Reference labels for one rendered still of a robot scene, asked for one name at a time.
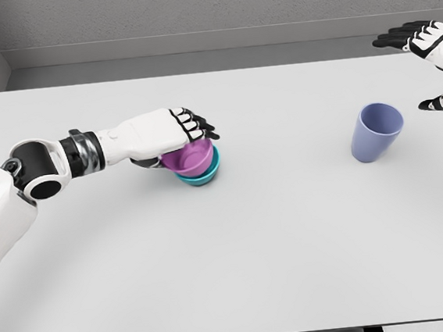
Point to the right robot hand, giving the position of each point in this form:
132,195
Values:
439,48

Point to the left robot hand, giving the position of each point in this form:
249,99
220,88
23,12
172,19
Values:
155,132

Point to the purple bowl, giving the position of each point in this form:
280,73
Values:
189,159

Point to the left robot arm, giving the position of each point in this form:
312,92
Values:
30,180

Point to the teal bowl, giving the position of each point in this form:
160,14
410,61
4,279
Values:
206,175

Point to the lavender blue cup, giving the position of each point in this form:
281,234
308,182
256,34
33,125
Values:
375,135

